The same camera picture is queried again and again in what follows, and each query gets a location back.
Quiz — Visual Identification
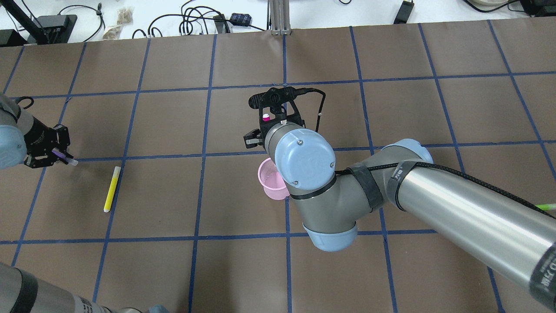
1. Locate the yellow marker pen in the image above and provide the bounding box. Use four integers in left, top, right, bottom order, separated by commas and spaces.
103, 166, 121, 213

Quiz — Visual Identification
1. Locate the green marker pen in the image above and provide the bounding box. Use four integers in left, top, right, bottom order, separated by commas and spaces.
536, 203, 556, 211

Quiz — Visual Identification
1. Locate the small blue black box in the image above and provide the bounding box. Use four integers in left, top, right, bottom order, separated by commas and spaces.
229, 13, 252, 27

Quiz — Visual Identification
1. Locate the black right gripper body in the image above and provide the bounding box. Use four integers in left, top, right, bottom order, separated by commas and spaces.
243, 87, 307, 149

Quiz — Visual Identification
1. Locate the black camera stand base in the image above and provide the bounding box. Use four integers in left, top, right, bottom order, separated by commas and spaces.
1, 0, 78, 44

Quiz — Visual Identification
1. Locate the snack packet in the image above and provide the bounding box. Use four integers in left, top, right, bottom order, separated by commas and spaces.
102, 24, 122, 41
116, 7, 133, 25

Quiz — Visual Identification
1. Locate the purple marker pen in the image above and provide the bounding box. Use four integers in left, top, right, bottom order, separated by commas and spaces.
52, 148, 78, 166

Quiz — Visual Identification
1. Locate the black power adapter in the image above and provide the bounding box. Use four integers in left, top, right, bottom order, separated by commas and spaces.
393, 0, 415, 24

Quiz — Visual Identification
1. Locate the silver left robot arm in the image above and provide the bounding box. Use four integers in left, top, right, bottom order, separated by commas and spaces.
1, 94, 188, 313

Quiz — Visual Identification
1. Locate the aluminium frame post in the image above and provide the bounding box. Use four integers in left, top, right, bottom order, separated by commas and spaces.
267, 0, 292, 36

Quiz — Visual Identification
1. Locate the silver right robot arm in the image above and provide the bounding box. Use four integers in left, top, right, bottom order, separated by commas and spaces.
244, 87, 556, 311

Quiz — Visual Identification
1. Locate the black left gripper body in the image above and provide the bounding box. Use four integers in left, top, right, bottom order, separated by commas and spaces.
24, 123, 72, 169

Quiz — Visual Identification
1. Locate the pink mesh cup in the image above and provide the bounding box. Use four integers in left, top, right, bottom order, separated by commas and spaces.
257, 158, 289, 200

